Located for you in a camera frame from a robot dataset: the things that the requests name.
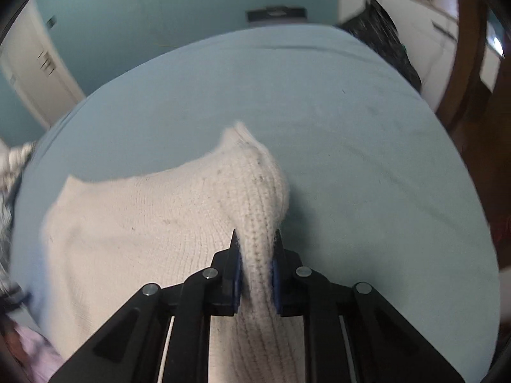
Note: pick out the cream and blue knit sweater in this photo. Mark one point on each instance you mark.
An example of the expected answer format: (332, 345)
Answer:
(159, 223)

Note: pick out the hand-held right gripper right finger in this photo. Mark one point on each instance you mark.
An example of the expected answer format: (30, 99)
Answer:
(276, 279)

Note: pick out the black plastic bag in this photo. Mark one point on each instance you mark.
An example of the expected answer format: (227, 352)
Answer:
(383, 44)

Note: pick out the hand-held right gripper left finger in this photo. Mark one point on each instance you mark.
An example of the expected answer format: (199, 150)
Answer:
(237, 271)

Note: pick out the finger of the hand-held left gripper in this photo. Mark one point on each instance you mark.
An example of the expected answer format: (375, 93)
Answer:
(14, 298)

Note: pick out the dark wall switch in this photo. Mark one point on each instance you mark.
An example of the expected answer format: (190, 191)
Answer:
(50, 22)

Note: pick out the grey crumpled cloth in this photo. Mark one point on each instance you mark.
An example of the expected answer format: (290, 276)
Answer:
(14, 191)

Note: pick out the white cabinet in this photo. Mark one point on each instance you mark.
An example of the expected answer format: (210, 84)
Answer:
(423, 24)

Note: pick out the brown wooden chair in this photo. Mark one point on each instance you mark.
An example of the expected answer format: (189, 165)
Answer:
(467, 68)

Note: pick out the white door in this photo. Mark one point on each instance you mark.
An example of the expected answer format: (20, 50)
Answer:
(36, 75)

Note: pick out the pink checked blanket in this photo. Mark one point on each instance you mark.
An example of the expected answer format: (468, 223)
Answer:
(38, 355)

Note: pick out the bed with blue sheet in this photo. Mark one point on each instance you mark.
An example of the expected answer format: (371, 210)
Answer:
(359, 167)

